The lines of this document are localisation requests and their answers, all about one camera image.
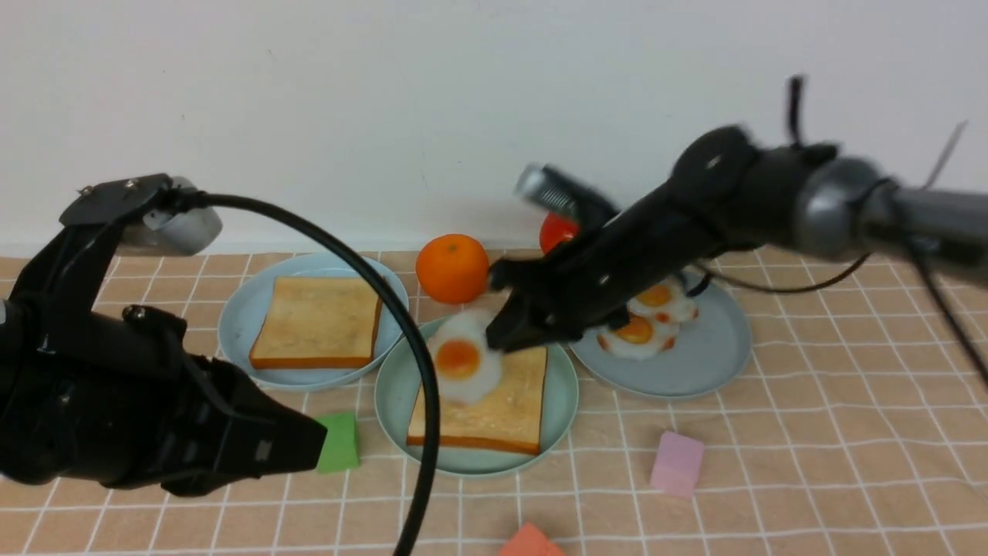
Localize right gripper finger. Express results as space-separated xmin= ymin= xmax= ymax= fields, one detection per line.
xmin=485 ymin=290 xmax=631 ymax=353

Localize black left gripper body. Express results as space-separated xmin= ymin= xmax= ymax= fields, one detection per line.
xmin=2 ymin=226 xmax=202 ymax=488

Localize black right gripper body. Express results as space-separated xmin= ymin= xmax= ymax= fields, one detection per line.
xmin=490 ymin=191 xmax=723 ymax=303

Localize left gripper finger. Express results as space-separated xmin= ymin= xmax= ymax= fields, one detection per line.
xmin=162 ymin=357 xmax=327 ymax=497

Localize fried egg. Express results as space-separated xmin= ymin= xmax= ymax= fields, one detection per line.
xmin=427 ymin=309 xmax=503 ymax=405
xmin=596 ymin=314 xmax=680 ymax=361
xmin=628 ymin=278 xmax=699 ymax=324

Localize toast slice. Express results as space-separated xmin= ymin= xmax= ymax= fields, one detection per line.
xmin=249 ymin=276 xmax=382 ymax=370
xmin=435 ymin=347 xmax=548 ymax=456

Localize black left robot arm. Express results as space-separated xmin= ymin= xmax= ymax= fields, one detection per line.
xmin=1 ymin=225 xmax=326 ymax=497

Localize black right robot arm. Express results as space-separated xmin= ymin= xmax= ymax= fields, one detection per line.
xmin=486 ymin=126 xmax=986 ymax=353

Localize red apple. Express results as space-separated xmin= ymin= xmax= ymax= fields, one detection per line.
xmin=539 ymin=212 xmax=580 ymax=256

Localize orange fruit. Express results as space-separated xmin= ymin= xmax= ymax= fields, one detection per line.
xmin=415 ymin=235 xmax=489 ymax=305

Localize green cube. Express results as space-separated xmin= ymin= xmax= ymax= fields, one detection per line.
xmin=315 ymin=412 xmax=360 ymax=474

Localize green centre plate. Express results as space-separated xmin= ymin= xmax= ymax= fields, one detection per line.
xmin=421 ymin=317 xmax=579 ymax=477

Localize light blue plate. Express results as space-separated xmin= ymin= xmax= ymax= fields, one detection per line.
xmin=218 ymin=251 xmax=403 ymax=393

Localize grey-blue plate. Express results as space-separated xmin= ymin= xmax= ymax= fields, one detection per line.
xmin=571 ymin=271 xmax=753 ymax=400

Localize pink cube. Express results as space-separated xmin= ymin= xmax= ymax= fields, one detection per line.
xmin=649 ymin=432 xmax=705 ymax=500

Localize red-orange cube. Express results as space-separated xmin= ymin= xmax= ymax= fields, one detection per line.
xmin=499 ymin=522 xmax=564 ymax=556

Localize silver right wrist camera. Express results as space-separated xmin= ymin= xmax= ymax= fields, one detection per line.
xmin=515 ymin=164 xmax=620 ymax=231

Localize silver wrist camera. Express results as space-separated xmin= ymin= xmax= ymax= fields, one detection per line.
xmin=515 ymin=164 xmax=620 ymax=231
xmin=60 ymin=173 xmax=223 ymax=256

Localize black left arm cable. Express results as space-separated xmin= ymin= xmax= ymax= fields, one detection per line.
xmin=181 ymin=192 xmax=442 ymax=556

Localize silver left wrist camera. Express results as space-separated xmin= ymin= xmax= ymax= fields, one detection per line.
xmin=60 ymin=173 xmax=223 ymax=256

